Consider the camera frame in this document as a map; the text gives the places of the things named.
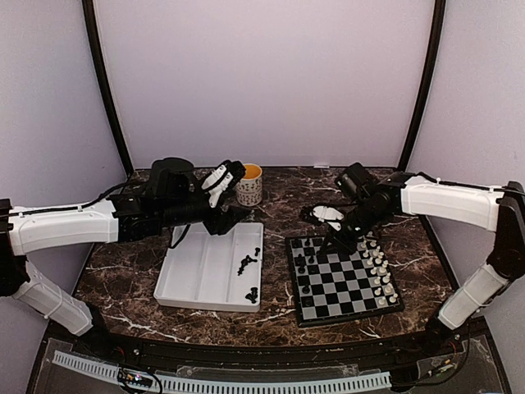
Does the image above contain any white chess piece row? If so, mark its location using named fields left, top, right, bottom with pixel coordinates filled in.
left=352, top=236, right=402, bottom=311

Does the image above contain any right black frame post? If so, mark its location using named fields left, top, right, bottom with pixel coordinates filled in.
left=397, top=0, right=446, bottom=171

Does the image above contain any black frame post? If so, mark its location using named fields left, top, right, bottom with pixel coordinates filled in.
left=397, top=0, right=446, bottom=171
left=81, top=0, right=135, bottom=176

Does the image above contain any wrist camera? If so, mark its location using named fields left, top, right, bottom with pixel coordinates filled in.
left=300, top=205, right=345, bottom=231
left=200, top=159, right=246, bottom=208

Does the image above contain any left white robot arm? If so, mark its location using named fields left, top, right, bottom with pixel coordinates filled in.
left=1, top=158, right=249, bottom=358

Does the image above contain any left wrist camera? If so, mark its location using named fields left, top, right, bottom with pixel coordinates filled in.
left=200, top=159, right=246, bottom=208

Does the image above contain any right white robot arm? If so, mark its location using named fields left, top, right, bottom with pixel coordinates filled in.
left=308, top=163, right=524, bottom=356

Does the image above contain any white slotted cable duct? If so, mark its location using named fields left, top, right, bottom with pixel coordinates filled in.
left=52, top=350, right=391, bottom=393

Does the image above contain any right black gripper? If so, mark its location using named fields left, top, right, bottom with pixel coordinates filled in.
left=319, top=199, right=386, bottom=256

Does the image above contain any yellow patterned mug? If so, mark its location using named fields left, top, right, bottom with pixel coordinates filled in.
left=236, top=163, right=263, bottom=207

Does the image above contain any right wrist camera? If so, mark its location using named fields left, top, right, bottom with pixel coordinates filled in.
left=300, top=205, right=345, bottom=231

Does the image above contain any black white chess board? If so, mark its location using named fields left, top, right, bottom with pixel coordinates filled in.
left=285, top=236, right=404, bottom=328

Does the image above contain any white plastic tray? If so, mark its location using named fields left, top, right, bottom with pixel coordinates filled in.
left=153, top=222, right=264, bottom=313

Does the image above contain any black front rail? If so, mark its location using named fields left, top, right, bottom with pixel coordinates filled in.
left=44, top=318, right=493, bottom=373

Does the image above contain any black chess pieces pile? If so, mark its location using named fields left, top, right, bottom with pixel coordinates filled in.
left=235, top=247, right=262, bottom=305

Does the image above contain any left black frame post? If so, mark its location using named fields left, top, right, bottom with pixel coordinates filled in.
left=81, top=0, right=135, bottom=176

